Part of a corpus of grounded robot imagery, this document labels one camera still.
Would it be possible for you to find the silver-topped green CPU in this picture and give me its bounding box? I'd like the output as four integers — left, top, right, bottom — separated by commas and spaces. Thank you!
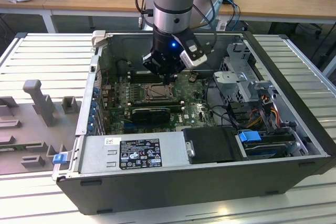
147, 86, 169, 97

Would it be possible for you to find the metal socket cover frame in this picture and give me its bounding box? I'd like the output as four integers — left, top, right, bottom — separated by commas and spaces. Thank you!
141, 83, 174, 100

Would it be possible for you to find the CPU socket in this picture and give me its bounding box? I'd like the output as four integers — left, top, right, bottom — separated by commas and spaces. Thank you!
140, 82, 177, 102

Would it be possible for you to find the white labelled adapter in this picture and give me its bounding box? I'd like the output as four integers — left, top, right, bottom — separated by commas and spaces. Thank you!
215, 20, 228, 32

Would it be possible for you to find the green motherboard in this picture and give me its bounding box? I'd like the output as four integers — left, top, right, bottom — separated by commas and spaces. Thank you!
101, 70, 218, 134

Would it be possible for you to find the black graphics card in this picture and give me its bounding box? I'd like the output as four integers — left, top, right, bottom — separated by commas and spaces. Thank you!
130, 106, 171, 124

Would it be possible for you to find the grey case release latch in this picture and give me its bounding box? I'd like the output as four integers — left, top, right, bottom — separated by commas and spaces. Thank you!
91, 30, 107, 49

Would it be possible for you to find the silver metal drive cage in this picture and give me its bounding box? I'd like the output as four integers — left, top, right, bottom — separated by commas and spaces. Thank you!
213, 42, 279, 109

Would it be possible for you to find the black plastic shroud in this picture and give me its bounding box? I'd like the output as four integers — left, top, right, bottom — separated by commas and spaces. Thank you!
183, 126, 238, 165

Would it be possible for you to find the blue disk carrier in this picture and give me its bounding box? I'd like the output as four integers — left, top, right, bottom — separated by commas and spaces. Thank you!
238, 130, 261, 143

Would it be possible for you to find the silver power supply unit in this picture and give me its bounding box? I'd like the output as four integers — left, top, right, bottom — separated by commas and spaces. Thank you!
70, 134, 196, 175

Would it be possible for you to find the open black PC case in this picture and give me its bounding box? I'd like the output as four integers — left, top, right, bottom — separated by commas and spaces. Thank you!
51, 30, 336, 216

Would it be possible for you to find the hard disk drive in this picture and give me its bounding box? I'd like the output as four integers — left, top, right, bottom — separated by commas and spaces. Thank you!
243, 140, 292, 159

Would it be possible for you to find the grey parts rack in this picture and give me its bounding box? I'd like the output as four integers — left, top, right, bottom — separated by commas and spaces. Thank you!
0, 79, 81, 175

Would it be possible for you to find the green RAM stick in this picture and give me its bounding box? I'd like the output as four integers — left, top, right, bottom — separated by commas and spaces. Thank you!
0, 143, 43, 150

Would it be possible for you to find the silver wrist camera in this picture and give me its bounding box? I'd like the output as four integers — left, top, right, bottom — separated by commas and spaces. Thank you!
180, 37, 209, 67

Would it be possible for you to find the thin red wire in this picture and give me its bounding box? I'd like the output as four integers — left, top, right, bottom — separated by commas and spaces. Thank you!
100, 69, 110, 90

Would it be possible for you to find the thick black cable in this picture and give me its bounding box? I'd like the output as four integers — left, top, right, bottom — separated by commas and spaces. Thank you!
204, 77, 238, 130

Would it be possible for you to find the orange yellow wire bundle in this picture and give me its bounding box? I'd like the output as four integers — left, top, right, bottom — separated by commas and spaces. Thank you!
249, 103, 279, 128

